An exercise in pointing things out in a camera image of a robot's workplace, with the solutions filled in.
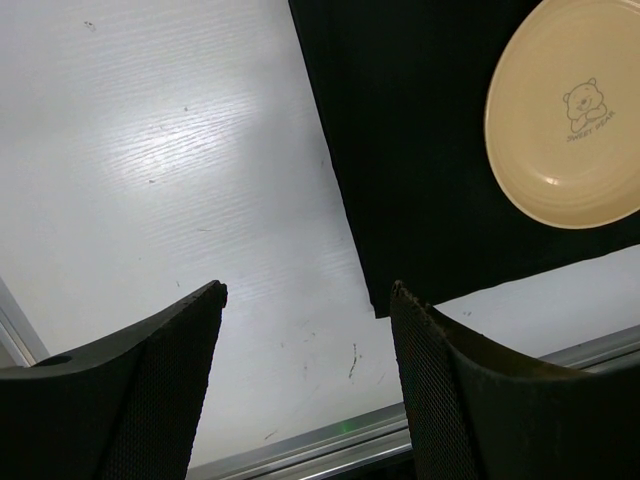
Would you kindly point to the beige plate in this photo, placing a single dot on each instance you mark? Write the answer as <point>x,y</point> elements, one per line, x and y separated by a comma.
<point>561,121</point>

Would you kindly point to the aluminium table frame rail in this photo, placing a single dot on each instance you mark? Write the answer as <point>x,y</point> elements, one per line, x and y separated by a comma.
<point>376,437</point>

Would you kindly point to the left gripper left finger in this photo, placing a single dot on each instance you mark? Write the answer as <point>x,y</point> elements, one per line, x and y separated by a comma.
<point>125,406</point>

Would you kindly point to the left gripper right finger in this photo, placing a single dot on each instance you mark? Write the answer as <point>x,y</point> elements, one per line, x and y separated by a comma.
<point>479,410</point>

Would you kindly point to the black cloth placemat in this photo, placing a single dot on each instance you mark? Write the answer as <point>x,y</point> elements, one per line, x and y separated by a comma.
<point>400,87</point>

